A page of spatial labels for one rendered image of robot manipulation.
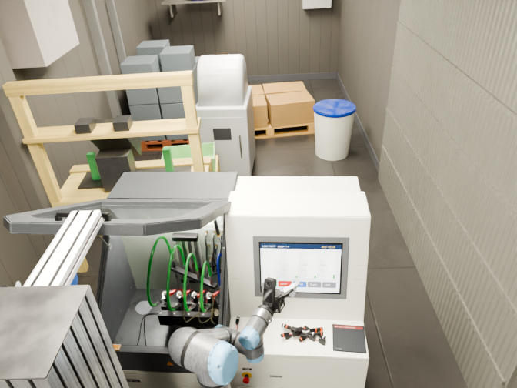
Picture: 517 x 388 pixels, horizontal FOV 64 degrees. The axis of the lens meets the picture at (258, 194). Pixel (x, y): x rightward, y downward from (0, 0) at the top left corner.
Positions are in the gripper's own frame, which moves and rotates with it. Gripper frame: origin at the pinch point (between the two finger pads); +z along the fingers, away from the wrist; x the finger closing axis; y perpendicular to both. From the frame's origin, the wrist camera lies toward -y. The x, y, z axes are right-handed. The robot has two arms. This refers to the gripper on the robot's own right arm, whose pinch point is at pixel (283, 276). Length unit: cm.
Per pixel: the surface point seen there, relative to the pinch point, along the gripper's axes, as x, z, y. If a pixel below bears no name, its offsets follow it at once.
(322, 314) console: 5, 24, 46
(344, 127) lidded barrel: -88, 358, 87
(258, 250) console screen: -23.4, 19.2, 5.6
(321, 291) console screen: 5.1, 26.0, 31.6
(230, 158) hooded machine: -195, 253, 84
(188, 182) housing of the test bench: -77, 43, -15
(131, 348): -78, -32, 40
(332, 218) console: 10.5, 36.9, -7.1
